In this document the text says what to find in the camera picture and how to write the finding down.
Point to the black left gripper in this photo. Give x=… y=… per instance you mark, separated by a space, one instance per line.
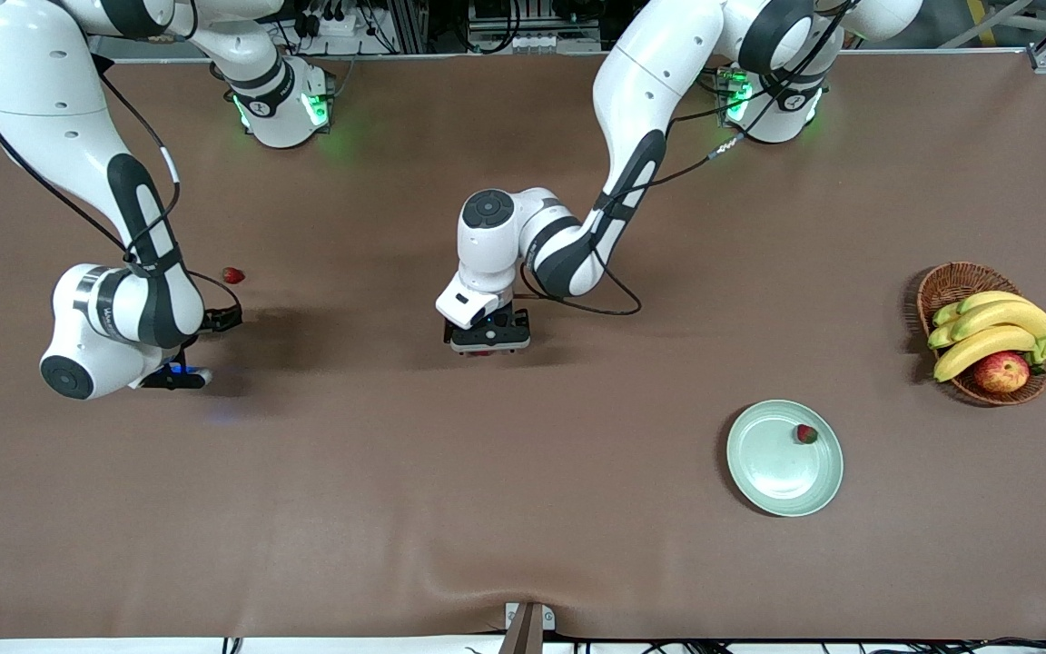
x=512 y=320

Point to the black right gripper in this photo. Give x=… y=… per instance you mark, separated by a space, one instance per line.
x=221 y=319

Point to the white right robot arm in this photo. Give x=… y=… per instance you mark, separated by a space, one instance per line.
x=33 y=82

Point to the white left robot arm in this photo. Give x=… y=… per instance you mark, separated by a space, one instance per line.
x=641 y=82

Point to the pale green round plate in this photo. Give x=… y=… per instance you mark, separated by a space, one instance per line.
x=773 y=468

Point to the brown table cover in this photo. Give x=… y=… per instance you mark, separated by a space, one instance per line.
x=487 y=509

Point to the white connector block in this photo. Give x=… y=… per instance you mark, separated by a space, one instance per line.
x=534 y=41

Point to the white power strip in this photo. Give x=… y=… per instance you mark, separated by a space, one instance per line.
x=328 y=23

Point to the yellow banana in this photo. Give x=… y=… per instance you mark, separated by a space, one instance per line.
x=991 y=300
x=1009 y=318
x=945 y=314
x=981 y=347
x=941 y=336

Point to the brown wicker basket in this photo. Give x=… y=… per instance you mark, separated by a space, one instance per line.
x=950 y=282

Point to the red apple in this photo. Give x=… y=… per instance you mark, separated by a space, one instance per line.
x=1001 y=372

